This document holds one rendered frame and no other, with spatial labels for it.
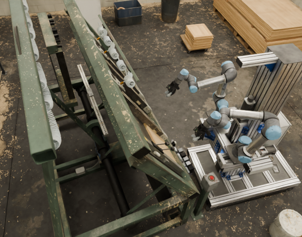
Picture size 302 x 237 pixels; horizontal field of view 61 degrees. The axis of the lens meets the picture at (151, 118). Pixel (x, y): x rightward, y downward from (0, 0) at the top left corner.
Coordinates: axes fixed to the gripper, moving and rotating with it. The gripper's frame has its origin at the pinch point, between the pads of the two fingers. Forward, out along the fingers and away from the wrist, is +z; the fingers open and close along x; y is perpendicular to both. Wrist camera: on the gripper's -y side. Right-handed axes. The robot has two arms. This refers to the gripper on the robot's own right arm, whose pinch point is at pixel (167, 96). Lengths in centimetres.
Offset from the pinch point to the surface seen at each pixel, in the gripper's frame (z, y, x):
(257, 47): -56, -329, -101
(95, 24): 101, -119, -332
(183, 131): 83, -120, -9
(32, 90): -18, 153, 21
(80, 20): -17, 78, -81
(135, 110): 4, 56, 17
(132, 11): 50, -202, -342
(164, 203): 60, 26, 89
